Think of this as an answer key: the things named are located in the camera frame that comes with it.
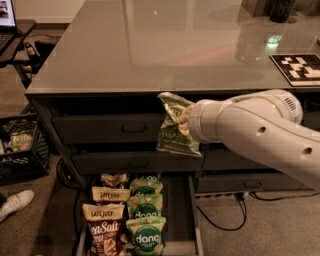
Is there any top left drawer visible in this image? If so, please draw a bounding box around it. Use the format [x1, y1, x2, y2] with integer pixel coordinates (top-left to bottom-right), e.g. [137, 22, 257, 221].
[52, 113, 164, 144]

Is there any middle left drawer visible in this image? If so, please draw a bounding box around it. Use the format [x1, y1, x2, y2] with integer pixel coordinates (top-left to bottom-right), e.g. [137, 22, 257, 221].
[72, 151, 203, 174]

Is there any black plastic crate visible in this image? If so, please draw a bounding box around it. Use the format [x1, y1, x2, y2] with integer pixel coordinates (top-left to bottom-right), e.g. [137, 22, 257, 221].
[0, 114, 51, 184]

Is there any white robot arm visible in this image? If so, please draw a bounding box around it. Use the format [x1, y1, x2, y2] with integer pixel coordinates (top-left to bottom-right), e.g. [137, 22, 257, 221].
[179, 89, 320, 190]

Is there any laptop computer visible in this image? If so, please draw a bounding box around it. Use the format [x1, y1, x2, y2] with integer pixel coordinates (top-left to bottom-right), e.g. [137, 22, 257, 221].
[0, 0, 18, 54]

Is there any green dang bag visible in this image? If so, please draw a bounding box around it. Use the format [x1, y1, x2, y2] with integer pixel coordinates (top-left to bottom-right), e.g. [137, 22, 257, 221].
[130, 176, 163, 196]
[126, 216, 166, 256]
[127, 194, 163, 219]

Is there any rear Late July chip bag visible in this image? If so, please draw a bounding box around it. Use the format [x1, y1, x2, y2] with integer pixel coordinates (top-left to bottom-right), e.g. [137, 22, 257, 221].
[101, 173, 128, 188]

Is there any bottom right drawer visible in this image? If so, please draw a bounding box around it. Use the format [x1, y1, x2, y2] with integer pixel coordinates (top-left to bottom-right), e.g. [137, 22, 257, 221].
[196, 172, 307, 194]

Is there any front green Dang bag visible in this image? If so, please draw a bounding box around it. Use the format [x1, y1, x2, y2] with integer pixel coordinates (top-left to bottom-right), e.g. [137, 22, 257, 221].
[126, 216, 166, 256]

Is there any middle right drawer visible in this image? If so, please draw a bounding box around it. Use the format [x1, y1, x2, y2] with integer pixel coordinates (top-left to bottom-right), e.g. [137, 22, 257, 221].
[200, 143, 266, 171]

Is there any black power cable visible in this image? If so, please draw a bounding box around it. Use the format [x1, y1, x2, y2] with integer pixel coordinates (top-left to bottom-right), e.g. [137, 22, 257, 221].
[196, 190, 320, 232]

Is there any middle Late July chip bag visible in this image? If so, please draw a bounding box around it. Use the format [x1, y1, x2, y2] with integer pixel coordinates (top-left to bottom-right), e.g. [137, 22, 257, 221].
[92, 187, 130, 205]

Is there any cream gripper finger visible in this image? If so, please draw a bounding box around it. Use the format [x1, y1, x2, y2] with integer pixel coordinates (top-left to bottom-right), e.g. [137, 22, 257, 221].
[178, 104, 194, 136]

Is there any late july chip bag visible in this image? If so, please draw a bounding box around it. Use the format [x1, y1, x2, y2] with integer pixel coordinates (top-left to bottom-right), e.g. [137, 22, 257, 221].
[101, 173, 128, 188]
[82, 204, 124, 256]
[92, 187, 130, 205]

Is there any dark grey drawer cabinet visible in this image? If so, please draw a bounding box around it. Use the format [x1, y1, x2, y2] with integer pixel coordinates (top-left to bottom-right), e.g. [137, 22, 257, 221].
[27, 0, 320, 256]

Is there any dark cylinder on counter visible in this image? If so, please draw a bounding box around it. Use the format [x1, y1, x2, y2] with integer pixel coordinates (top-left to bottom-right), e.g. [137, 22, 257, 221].
[269, 0, 295, 23]

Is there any green chip bag in crate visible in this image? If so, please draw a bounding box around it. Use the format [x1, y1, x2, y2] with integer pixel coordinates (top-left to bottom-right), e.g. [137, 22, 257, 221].
[10, 131, 33, 152]

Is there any middle green Dang bag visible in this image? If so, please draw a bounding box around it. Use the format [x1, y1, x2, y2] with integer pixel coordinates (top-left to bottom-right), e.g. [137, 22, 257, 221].
[127, 194, 163, 219]

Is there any green jalapeno chip bag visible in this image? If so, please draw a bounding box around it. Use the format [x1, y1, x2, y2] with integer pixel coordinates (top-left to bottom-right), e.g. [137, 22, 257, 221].
[156, 92, 202, 157]

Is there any black white fiducial marker board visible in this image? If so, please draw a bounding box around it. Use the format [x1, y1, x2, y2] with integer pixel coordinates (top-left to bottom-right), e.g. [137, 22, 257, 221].
[270, 53, 320, 87]

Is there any white shoe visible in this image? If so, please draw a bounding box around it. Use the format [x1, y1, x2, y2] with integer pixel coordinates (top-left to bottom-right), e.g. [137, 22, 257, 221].
[0, 190, 35, 222]

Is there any front Late July chip bag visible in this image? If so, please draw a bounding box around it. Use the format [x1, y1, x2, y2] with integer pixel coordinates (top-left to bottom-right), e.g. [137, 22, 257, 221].
[82, 204, 124, 256]

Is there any rear green Dang bag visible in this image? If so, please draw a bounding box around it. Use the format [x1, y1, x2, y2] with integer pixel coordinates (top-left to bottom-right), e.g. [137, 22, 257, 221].
[130, 176, 163, 196]

